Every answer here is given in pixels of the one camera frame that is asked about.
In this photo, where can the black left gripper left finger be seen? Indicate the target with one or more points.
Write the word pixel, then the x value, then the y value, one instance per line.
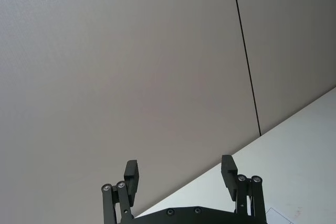
pixel 130 182

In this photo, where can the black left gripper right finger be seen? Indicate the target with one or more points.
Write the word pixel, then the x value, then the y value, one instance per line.
pixel 229 179

